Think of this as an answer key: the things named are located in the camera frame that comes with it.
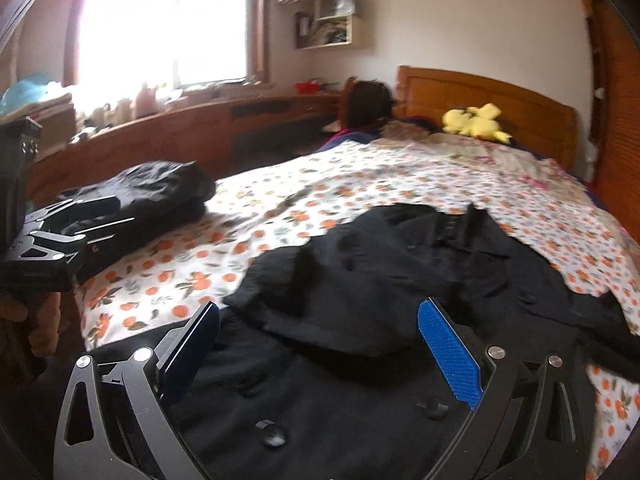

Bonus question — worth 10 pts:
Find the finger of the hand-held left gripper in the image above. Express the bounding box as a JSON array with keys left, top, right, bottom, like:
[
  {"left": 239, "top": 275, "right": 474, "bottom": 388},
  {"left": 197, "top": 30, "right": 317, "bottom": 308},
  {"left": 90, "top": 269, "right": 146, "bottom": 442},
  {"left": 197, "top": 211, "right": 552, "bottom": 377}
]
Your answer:
[
  {"left": 24, "top": 195, "right": 122, "bottom": 235},
  {"left": 20, "top": 216, "right": 137, "bottom": 267}
]

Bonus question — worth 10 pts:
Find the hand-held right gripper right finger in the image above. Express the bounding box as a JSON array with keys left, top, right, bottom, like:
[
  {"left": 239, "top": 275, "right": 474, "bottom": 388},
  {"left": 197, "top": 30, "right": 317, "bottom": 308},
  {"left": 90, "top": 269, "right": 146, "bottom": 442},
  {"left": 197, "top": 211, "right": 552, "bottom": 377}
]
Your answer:
[{"left": 417, "top": 298, "right": 593, "bottom": 480}]

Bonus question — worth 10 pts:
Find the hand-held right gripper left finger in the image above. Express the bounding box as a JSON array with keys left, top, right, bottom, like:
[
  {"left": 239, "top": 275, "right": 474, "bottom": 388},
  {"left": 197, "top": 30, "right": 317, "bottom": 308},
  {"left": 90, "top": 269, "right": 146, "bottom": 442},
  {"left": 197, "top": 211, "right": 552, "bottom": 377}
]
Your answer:
[{"left": 52, "top": 302, "right": 221, "bottom": 480}]

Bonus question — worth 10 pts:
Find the black coat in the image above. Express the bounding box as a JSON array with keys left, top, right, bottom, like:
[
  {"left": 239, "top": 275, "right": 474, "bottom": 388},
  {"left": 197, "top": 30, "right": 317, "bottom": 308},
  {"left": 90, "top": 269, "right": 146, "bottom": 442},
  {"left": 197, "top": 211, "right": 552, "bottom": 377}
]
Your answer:
[{"left": 85, "top": 203, "right": 633, "bottom": 480}]

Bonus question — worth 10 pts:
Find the person's left hand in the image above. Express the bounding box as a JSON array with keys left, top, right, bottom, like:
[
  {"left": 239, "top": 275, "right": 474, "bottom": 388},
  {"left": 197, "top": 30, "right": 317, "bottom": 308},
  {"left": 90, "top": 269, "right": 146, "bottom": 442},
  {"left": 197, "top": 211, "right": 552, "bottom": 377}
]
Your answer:
[{"left": 0, "top": 290, "right": 62, "bottom": 358}]

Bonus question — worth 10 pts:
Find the folded dark garment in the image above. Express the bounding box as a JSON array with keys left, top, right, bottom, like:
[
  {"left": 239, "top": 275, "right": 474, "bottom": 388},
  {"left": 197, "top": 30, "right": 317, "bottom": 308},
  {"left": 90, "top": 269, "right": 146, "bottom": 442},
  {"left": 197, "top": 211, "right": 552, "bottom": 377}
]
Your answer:
[{"left": 57, "top": 161, "right": 217, "bottom": 281}]

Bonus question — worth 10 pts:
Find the light blue plastic bag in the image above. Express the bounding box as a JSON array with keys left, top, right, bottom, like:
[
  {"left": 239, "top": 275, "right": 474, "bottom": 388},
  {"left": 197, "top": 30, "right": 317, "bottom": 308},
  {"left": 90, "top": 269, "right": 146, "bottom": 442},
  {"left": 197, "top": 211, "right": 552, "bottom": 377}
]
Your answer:
[{"left": 0, "top": 72, "right": 57, "bottom": 116}]

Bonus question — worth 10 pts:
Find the pink bottle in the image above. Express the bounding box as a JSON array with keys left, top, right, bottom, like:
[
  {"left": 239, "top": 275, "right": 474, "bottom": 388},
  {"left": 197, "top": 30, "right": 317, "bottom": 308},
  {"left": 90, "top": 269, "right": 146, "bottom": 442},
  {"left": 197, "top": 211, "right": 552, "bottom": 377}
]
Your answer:
[{"left": 135, "top": 82, "right": 157, "bottom": 116}]

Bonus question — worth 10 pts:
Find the wooden desk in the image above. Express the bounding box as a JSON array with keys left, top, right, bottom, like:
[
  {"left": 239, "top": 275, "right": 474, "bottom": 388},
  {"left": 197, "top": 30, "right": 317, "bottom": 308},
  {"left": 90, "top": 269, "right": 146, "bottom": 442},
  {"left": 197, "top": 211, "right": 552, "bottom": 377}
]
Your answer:
[{"left": 25, "top": 92, "right": 351, "bottom": 206}]

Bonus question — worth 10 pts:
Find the bed with orange-print sheet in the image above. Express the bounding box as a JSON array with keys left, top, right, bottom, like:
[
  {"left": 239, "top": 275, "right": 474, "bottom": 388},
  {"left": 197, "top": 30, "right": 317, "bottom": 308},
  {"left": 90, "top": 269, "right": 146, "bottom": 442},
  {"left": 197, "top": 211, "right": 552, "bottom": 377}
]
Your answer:
[{"left": 75, "top": 137, "right": 640, "bottom": 480}]

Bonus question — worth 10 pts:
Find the pale floral quilt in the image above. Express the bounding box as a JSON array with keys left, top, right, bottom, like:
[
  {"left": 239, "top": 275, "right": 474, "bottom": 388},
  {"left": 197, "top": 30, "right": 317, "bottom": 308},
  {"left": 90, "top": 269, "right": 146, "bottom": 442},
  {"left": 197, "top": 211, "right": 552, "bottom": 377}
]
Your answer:
[{"left": 380, "top": 120, "right": 591, "bottom": 196}]

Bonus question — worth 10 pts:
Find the window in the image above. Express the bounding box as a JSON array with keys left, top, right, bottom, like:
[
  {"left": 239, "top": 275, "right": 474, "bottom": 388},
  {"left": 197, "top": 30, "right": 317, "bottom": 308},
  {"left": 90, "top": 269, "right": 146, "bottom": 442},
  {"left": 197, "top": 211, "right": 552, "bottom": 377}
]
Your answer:
[{"left": 65, "top": 0, "right": 271, "bottom": 92}]

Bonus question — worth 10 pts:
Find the yellow plush toy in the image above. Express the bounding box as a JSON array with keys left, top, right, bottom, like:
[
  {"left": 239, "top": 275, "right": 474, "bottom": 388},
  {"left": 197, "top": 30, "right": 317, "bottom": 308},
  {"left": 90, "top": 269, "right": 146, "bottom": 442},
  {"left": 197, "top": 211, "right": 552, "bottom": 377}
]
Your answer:
[{"left": 442, "top": 103, "right": 513, "bottom": 143}]

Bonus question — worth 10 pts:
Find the navy blue under sheet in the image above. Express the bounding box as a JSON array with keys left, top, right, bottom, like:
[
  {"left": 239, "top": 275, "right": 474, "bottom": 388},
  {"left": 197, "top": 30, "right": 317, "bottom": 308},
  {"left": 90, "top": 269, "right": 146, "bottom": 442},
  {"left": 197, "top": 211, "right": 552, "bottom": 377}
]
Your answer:
[{"left": 315, "top": 129, "right": 383, "bottom": 155}]

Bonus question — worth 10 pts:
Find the dark backpack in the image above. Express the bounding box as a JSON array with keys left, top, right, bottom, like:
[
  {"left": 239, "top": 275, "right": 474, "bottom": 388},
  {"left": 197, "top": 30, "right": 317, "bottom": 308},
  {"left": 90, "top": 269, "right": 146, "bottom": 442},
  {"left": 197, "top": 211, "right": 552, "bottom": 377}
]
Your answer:
[{"left": 342, "top": 77, "right": 396, "bottom": 133}]

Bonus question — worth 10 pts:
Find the wooden headboard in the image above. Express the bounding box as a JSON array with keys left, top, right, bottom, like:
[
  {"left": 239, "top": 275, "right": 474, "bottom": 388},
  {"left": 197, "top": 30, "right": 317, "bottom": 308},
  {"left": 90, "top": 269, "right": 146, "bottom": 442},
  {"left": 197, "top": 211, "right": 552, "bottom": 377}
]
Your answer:
[{"left": 396, "top": 65, "right": 578, "bottom": 161}]

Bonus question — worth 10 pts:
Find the wooden slatted wardrobe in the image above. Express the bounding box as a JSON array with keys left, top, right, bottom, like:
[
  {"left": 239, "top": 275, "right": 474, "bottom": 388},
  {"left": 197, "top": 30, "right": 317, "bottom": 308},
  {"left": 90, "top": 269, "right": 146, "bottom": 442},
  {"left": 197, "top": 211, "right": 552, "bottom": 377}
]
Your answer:
[{"left": 572, "top": 0, "right": 640, "bottom": 231}]

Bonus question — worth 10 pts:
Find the white wall shelf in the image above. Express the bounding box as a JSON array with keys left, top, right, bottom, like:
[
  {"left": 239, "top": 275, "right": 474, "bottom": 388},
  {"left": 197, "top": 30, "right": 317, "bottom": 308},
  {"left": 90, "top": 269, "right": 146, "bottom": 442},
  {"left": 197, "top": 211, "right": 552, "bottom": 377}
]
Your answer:
[{"left": 292, "top": 0, "right": 363, "bottom": 51}]

